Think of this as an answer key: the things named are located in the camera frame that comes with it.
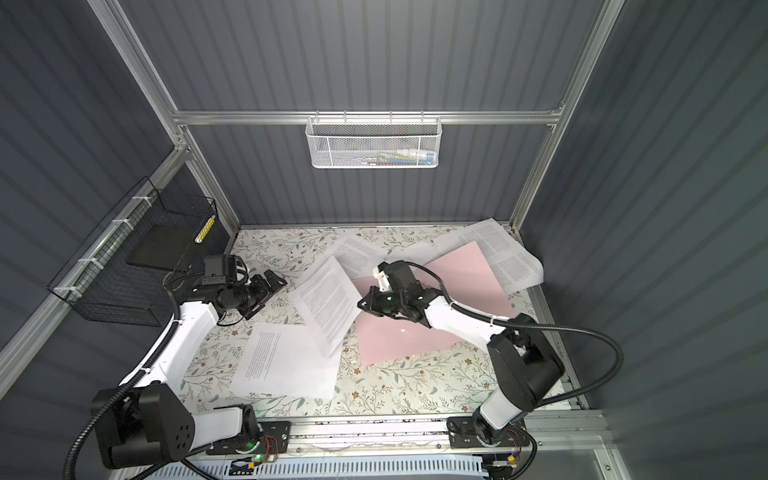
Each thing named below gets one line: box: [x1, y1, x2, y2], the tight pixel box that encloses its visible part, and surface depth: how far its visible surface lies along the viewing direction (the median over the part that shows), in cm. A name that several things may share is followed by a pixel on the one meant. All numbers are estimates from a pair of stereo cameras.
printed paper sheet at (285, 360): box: [232, 322, 341, 399], surface depth 88 cm
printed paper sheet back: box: [333, 236, 385, 280], surface depth 114 cm
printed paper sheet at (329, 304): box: [289, 255, 362, 358], surface depth 95 cm
